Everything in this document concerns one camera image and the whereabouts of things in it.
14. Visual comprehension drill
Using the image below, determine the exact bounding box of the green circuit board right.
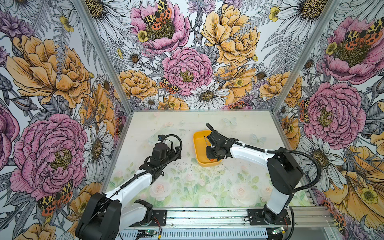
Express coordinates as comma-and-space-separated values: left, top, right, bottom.
271, 227, 286, 235

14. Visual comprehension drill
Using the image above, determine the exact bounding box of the white vented cable duct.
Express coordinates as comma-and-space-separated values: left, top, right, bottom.
116, 228, 269, 240

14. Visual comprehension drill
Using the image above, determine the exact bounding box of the aluminium corner post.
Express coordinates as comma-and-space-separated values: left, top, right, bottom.
271, 1, 340, 114
74, 1, 133, 117

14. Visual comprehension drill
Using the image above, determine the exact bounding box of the green circuit board left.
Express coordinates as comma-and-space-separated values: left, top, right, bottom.
137, 229, 158, 237

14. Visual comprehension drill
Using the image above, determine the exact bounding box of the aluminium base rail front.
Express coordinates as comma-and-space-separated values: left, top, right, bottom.
153, 207, 333, 229

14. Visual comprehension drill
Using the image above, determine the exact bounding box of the green circuit board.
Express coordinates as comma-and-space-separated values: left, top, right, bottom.
271, 227, 286, 235
137, 229, 158, 237

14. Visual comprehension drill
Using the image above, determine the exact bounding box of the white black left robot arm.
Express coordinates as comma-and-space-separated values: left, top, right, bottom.
75, 142, 183, 240

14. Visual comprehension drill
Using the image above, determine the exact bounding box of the black cable loop left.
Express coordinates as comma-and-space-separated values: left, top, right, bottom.
157, 134, 184, 169

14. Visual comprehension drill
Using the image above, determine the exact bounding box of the yellow plastic bin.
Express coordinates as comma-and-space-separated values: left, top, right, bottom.
193, 130, 221, 167

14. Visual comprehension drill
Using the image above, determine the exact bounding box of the aluminium corner post left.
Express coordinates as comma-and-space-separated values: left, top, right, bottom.
74, 1, 133, 117

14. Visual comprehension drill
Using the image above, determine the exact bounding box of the aluminium corner post right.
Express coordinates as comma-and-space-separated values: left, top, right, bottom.
271, 1, 340, 114

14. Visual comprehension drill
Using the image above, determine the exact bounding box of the black corrugated cable right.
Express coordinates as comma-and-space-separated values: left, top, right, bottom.
205, 122, 322, 193

